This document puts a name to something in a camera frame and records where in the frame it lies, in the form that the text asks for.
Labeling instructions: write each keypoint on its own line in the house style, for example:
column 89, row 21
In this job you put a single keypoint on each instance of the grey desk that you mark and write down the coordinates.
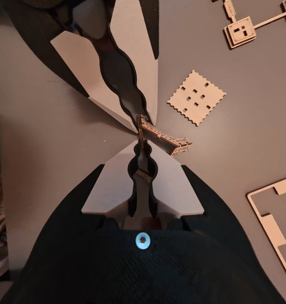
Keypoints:
column 62, row 154

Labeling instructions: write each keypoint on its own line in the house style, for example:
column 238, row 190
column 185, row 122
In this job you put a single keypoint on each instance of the wooden tower base assembly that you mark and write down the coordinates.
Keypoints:
column 181, row 142

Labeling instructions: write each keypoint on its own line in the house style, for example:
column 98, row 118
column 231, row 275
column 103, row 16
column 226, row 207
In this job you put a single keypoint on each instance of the person's left hand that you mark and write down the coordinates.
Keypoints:
column 105, row 44

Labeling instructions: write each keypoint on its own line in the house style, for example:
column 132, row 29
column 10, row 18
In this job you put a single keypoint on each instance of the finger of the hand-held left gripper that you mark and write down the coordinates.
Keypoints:
column 140, row 47
column 76, row 61

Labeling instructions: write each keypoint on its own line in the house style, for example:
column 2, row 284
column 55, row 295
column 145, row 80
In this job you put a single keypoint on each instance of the square wooden plate with holes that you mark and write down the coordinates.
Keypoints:
column 200, row 112

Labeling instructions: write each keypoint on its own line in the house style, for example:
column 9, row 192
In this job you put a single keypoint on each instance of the wooden four-pad square frame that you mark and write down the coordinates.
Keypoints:
column 249, row 23

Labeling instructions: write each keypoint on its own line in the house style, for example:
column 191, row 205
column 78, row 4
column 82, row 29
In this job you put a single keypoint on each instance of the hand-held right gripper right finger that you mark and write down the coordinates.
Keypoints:
column 176, row 190

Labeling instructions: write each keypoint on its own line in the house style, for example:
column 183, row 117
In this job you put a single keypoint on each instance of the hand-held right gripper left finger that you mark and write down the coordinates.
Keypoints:
column 109, row 190

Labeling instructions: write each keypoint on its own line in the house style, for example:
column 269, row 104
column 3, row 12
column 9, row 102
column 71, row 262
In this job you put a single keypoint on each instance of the wooden lattice leg piece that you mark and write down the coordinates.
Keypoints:
column 141, row 139

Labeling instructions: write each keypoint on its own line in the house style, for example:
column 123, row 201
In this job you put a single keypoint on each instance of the emptied wooden sheet frame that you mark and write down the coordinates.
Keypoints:
column 271, row 228

